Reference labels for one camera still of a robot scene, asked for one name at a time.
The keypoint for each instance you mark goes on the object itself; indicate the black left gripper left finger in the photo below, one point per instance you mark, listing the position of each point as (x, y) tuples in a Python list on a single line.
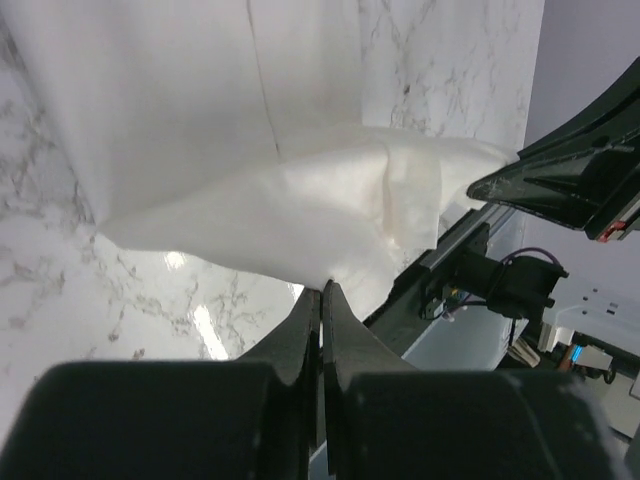
[(288, 419)]

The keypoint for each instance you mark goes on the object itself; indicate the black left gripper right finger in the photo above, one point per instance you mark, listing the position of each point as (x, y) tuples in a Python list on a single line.
[(356, 365)]

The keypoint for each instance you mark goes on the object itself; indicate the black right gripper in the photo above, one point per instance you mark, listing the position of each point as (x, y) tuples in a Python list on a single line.
[(583, 175)]

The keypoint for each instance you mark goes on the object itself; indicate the white t shirt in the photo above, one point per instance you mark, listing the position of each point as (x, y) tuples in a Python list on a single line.
[(232, 131)]

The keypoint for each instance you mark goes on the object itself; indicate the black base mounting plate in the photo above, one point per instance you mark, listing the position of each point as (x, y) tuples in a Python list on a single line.
[(425, 280)]

